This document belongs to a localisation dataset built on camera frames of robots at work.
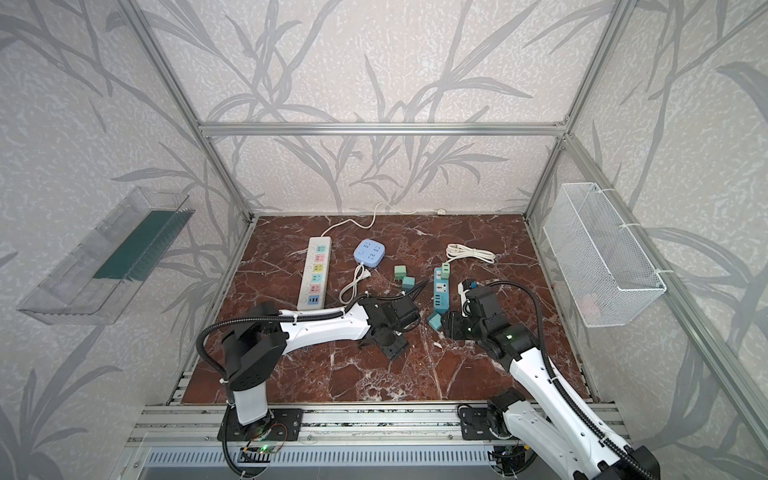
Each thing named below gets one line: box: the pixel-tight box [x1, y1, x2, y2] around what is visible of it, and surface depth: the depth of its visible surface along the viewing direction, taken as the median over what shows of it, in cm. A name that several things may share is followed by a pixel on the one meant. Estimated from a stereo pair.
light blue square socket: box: [354, 238, 385, 268], surface depth 107 cm
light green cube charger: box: [394, 265, 407, 280], surface depth 104 cm
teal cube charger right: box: [428, 313, 442, 331], surface depth 91 cm
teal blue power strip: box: [433, 267, 450, 314], surface depth 96 cm
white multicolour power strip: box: [297, 236, 332, 311], surface depth 101 cm
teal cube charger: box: [402, 276, 415, 292], surface depth 101 cm
